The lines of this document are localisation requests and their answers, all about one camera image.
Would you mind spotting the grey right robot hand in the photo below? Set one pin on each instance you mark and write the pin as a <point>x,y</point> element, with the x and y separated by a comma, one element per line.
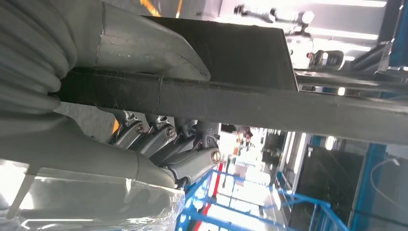
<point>79,165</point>

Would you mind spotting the blue metal shelf rack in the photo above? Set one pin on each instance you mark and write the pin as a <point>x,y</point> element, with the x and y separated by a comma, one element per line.
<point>366,178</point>
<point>306,201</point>

